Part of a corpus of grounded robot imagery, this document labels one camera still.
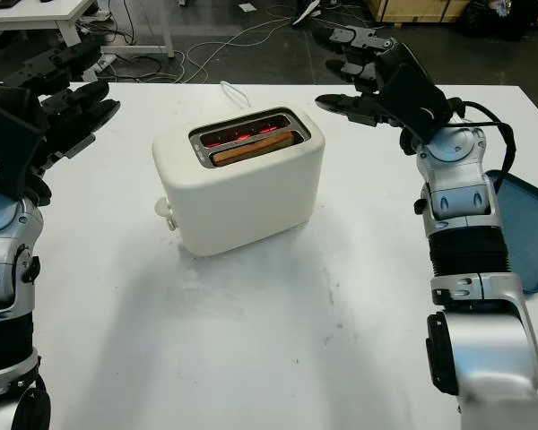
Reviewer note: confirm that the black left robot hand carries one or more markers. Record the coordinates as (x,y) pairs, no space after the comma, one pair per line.
(78,105)

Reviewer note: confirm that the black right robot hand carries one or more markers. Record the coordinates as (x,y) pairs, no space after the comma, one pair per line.
(412,98)

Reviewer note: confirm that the browned toast slice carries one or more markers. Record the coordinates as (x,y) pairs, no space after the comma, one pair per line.
(251,150)

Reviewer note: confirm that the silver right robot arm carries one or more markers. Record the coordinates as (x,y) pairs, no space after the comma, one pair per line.
(457,179)

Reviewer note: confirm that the white two-slot toaster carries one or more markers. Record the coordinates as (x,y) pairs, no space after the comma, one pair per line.
(242,201)

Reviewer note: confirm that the white power strip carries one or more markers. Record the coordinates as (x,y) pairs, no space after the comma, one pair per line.
(106,60)

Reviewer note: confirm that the white desk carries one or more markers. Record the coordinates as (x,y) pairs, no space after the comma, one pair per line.
(27,13)

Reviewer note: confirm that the black bag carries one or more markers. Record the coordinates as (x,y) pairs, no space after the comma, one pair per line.
(497,20)

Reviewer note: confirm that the blue plastic tray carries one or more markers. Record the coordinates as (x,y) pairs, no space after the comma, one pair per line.
(529,233)

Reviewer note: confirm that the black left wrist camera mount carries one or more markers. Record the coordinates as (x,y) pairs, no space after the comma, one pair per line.
(9,134)

